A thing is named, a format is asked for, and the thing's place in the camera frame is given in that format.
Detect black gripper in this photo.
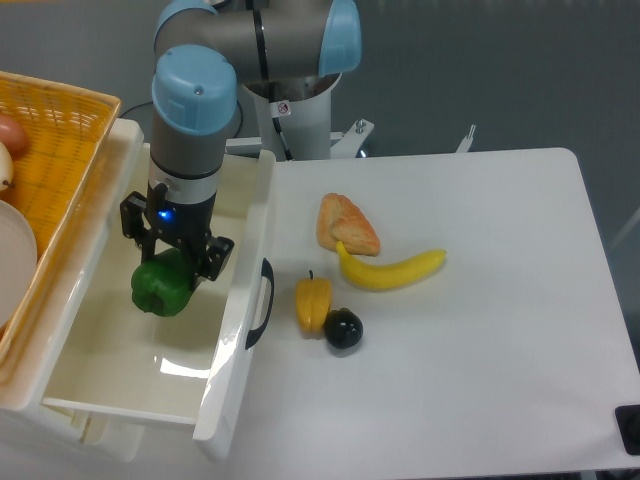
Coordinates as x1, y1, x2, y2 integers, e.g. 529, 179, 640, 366
119, 187, 234, 291

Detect green bell pepper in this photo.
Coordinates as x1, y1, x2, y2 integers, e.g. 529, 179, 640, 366
131, 248, 193, 317

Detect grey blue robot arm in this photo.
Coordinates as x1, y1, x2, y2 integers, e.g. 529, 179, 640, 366
120, 1, 362, 289

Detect white open upper drawer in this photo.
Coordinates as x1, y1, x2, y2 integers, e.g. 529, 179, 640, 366
43, 151, 276, 460

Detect yellow bell pepper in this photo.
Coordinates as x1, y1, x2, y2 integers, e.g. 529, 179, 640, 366
295, 270, 332, 334

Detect dark black bell pepper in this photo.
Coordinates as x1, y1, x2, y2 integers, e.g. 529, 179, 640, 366
323, 308, 364, 350

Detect white drawer cabinet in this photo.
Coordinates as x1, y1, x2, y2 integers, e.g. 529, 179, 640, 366
1, 120, 144, 451

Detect yellow woven basket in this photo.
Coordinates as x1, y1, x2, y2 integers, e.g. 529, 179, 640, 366
1, 71, 121, 358

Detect white plate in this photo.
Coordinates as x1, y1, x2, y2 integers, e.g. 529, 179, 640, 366
0, 201, 37, 327

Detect croissant bread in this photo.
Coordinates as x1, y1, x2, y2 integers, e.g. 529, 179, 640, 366
316, 193, 381, 257

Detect white onion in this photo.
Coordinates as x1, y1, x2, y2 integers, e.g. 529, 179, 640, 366
0, 143, 14, 191

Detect red onion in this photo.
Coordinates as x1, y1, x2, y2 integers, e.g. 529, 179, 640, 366
0, 115, 29, 155

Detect yellow banana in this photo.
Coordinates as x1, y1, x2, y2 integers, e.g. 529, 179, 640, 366
336, 241, 447, 291

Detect black object at table edge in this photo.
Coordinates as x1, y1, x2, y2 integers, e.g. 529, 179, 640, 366
614, 405, 640, 456

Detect black drawer handle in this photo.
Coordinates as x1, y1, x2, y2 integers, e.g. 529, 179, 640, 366
245, 258, 275, 350

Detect black power cable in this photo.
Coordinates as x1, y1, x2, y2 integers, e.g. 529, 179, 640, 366
121, 99, 245, 139

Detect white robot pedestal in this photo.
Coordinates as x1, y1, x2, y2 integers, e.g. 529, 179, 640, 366
244, 74, 341, 161

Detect white metal base frame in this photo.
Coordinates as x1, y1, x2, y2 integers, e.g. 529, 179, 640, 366
226, 119, 476, 158

